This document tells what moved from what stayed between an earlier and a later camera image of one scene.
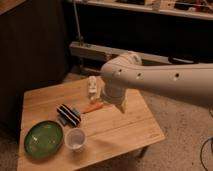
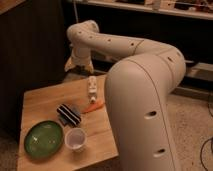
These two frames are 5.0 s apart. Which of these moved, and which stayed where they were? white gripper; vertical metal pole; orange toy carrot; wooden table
Moved: white gripper
Stayed: wooden table; vertical metal pole; orange toy carrot
